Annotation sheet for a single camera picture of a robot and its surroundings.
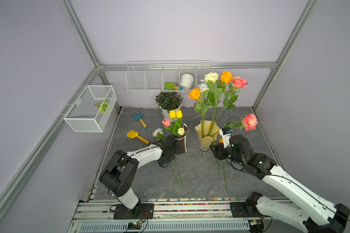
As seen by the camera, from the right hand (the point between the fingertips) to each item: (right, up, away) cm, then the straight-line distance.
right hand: (214, 144), depth 75 cm
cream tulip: (-17, +7, -7) cm, 20 cm away
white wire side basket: (-69, +18, +8) cm, 72 cm away
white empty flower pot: (-13, +39, +19) cm, 45 cm away
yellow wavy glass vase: (-3, -1, +11) cm, 11 cm away
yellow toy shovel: (-52, +3, +30) cm, 60 cm away
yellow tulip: (-22, +16, +2) cm, 27 cm away
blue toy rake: (-51, +16, +41) cm, 67 cm away
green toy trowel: (-27, +37, +25) cm, 52 cm away
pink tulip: (-25, +12, -2) cm, 27 cm away
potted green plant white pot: (-26, +26, +25) cm, 44 cm away
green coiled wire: (-61, +21, +6) cm, 65 cm away
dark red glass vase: (-17, -4, +14) cm, 23 cm away
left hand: (-24, -12, +16) cm, 32 cm away
